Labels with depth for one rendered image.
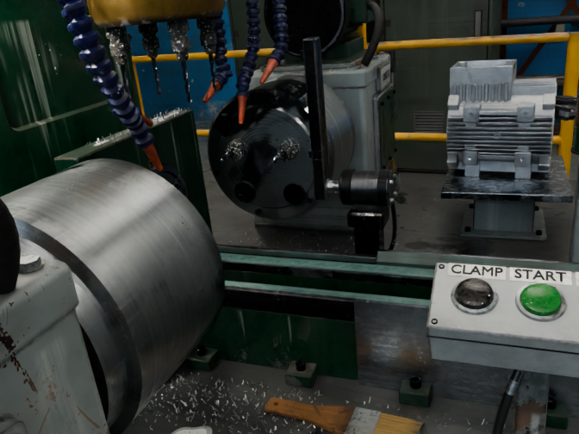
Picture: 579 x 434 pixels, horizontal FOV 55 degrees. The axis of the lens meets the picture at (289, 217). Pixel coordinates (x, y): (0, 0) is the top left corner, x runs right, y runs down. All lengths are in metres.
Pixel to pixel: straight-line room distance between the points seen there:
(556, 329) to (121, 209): 0.38
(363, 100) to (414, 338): 0.58
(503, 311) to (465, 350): 0.05
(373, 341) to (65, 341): 0.46
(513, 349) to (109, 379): 0.32
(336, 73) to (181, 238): 0.70
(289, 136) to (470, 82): 0.41
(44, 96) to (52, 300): 0.55
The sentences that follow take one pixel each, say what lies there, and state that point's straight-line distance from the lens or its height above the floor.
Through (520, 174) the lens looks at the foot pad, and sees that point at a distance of 1.24.
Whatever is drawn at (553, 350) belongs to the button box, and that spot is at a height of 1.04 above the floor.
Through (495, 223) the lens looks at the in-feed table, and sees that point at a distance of 1.26.
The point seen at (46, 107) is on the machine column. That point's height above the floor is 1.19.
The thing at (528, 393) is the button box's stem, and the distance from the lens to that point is 0.55.
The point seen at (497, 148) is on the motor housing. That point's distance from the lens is 1.20.
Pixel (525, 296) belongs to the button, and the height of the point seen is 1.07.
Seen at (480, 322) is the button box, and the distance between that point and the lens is 0.48.
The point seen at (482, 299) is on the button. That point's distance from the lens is 0.48.
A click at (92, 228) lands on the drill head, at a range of 0.51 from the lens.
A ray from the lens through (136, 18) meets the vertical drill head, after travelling 0.74.
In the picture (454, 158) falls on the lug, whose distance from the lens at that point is 1.23.
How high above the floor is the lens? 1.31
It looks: 21 degrees down
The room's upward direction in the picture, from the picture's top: 6 degrees counter-clockwise
